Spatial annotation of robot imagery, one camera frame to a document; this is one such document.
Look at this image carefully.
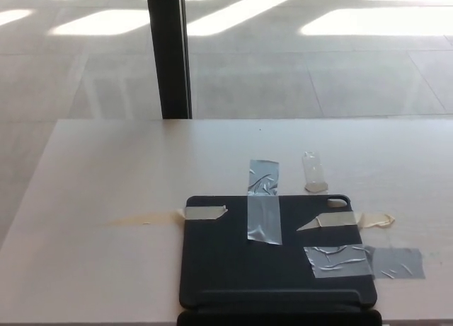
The black folding tablet cover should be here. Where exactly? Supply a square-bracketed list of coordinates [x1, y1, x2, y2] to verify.
[176, 194, 384, 326]

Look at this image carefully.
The long beige masking tape strip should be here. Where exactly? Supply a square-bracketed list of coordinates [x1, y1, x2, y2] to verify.
[104, 205, 229, 226]

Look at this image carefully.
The clear tape strip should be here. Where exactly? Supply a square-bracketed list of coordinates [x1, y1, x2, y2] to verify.
[301, 151, 329, 194]

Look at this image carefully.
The short beige masking tape strip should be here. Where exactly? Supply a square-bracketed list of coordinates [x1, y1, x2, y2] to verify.
[295, 212, 396, 232]

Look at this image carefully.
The long grey duct tape strip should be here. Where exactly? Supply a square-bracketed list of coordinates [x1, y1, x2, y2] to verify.
[246, 159, 283, 245]

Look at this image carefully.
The black window frame post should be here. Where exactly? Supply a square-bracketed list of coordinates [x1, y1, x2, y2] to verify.
[145, 0, 193, 120]

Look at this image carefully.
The wide grey duct tape strip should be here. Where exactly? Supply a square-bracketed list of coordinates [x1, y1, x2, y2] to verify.
[303, 244, 426, 280]

